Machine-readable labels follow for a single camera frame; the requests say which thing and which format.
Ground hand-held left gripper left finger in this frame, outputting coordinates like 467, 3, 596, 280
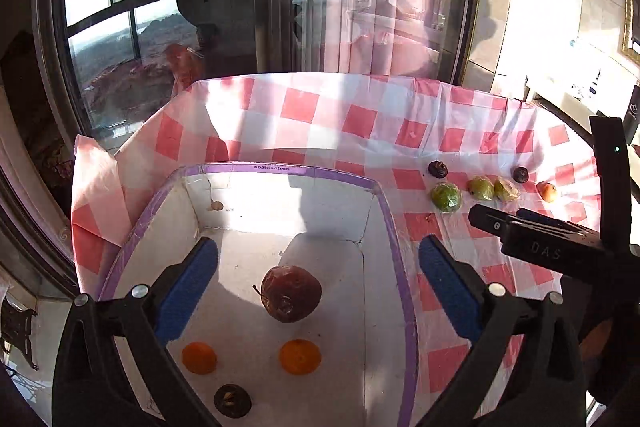
52, 236, 221, 427

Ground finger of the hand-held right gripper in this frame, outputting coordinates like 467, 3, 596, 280
516, 208, 587, 236
468, 204, 512, 239

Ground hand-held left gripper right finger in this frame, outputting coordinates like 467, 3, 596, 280
419, 234, 586, 427

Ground yellow cut apple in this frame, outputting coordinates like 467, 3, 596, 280
467, 176, 496, 202
493, 177, 521, 202

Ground green apple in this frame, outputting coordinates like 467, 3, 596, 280
431, 183, 462, 214

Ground white cardboard box purple rim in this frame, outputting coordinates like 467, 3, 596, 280
97, 162, 420, 427

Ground dark red apple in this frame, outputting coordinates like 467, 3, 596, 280
252, 265, 323, 324

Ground dark round fruit pale seeds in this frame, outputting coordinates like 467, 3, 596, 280
213, 383, 253, 419

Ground white appliance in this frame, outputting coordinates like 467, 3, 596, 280
492, 36, 640, 120

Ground pink checkered tablecloth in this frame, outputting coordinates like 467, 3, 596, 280
70, 73, 617, 427

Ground black metal rack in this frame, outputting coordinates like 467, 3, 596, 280
0, 296, 39, 371

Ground pink plastic bag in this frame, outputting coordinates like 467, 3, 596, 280
165, 43, 207, 94

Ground patterned dark curtain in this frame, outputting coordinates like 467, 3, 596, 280
0, 29, 76, 220

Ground dark framed window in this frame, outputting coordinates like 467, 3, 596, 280
30, 0, 483, 152

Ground gold picture frame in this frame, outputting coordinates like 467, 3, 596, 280
621, 0, 640, 58

